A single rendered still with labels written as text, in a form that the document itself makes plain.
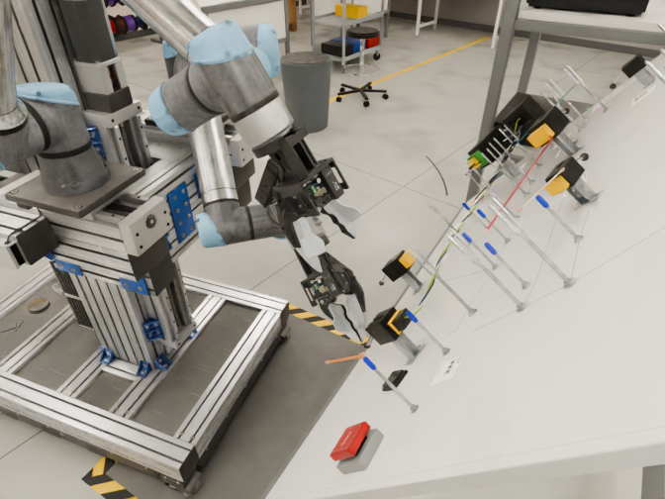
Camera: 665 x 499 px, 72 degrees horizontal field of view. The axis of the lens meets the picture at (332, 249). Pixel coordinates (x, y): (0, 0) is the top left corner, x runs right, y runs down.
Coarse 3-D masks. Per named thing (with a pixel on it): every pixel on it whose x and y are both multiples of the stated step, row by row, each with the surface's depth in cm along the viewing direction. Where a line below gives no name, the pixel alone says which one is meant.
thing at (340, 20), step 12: (312, 0) 546; (384, 0) 580; (312, 12) 554; (336, 12) 576; (348, 12) 565; (360, 12) 561; (312, 24) 563; (336, 24) 542; (348, 24) 541; (312, 36) 571; (324, 48) 576; (336, 48) 565; (348, 48) 566; (372, 48) 597
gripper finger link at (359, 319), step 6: (354, 294) 88; (348, 300) 86; (354, 300) 88; (348, 306) 88; (354, 306) 87; (354, 312) 86; (360, 312) 87; (354, 318) 84; (360, 318) 87; (360, 324) 86; (360, 330) 87; (360, 336) 87
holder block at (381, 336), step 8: (384, 312) 78; (392, 312) 77; (376, 320) 78; (384, 320) 76; (368, 328) 78; (376, 328) 77; (384, 328) 75; (376, 336) 78; (384, 336) 77; (392, 336) 75; (384, 344) 78
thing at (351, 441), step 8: (360, 424) 63; (344, 432) 65; (352, 432) 63; (360, 432) 61; (344, 440) 63; (352, 440) 61; (360, 440) 61; (336, 448) 63; (344, 448) 61; (352, 448) 60; (360, 448) 61; (336, 456) 62; (344, 456) 61
